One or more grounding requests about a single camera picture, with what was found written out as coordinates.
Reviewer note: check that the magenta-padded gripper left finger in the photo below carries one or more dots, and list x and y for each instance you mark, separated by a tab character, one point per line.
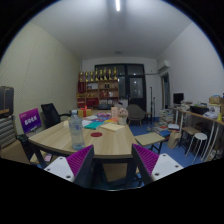
58	166

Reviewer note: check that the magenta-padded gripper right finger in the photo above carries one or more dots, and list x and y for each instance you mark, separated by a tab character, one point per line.
163	165

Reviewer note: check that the clear plastic water bottle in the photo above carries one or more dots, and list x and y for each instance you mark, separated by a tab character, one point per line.
76	133

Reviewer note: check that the low wooden bench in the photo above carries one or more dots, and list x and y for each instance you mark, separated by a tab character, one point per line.
149	138

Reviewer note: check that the brown wooden stool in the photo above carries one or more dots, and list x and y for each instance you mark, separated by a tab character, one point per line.
190	130

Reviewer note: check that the white round stool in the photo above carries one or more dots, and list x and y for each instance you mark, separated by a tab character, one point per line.
200	136

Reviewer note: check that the stack of books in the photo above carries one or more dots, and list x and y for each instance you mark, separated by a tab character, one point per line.
166	117

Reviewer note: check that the flat round red coaster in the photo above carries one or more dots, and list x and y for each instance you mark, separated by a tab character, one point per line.
96	134

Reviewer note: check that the black office chair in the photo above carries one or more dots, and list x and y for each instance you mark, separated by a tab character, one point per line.
50	115

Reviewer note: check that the purple sign board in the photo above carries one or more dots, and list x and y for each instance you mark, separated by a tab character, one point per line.
30	120

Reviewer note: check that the teal folder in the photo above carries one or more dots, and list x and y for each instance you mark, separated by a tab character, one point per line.
93	125

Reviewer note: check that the grey armchair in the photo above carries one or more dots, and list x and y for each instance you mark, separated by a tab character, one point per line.
136	113

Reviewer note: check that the black tripod stand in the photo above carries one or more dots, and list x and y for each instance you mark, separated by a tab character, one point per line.
151	106

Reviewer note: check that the long wooden side desk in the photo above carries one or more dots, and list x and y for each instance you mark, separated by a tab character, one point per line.
200	117

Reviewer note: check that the striped grey chair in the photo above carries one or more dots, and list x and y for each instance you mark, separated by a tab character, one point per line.
6	133

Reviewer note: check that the pink flowers in white pot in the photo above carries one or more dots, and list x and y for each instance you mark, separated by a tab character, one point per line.
123	116

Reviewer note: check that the beige notebook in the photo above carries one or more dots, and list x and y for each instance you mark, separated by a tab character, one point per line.
112	127

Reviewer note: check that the black computer monitor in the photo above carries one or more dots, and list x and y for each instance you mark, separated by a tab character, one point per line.
178	98

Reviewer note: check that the orange standing card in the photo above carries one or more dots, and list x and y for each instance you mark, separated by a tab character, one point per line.
114	112

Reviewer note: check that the black framed glass door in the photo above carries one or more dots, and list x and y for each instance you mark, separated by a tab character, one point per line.
135	86

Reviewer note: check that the wooden shelf unit with trophies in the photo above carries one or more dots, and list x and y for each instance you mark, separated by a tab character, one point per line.
98	93

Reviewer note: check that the long ceiling light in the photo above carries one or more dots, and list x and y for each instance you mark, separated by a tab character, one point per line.
117	5

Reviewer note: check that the white wall air conditioner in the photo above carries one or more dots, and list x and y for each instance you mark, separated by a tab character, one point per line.
163	65

